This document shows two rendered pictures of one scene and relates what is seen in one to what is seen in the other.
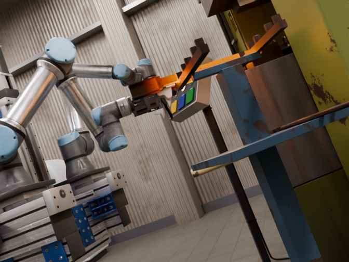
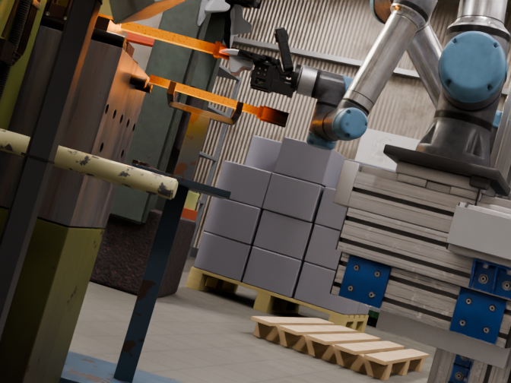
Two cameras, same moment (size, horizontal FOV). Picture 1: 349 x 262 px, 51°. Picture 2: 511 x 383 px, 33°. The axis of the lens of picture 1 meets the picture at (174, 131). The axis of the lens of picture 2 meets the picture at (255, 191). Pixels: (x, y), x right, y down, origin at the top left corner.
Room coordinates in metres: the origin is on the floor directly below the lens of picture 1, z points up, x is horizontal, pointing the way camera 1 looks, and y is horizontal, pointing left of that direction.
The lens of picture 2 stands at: (3.61, 0.42, 0.59)
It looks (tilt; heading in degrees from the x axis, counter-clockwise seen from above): 2 degrees up; 188
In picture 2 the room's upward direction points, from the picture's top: 16 degrees clockwise
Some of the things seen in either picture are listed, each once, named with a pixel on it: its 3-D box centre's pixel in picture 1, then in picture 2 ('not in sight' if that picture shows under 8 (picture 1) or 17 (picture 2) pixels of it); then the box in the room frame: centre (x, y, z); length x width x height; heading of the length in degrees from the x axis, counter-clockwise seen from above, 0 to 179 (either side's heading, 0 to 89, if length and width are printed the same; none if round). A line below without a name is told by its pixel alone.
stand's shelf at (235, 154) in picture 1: (258, 144); (181, 182); (0.99, -0.20, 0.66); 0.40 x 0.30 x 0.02; 13
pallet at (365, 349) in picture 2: not in sight; (344, 345); (-1.58, 0.45, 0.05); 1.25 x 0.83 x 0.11; 163
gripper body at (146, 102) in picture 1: (144, 102); (274, 75); (1.47, 0.07, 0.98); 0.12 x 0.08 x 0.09; 95
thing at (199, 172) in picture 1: (231, 158); (77, 161); (1.87, -0.22, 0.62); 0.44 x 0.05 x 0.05; 95
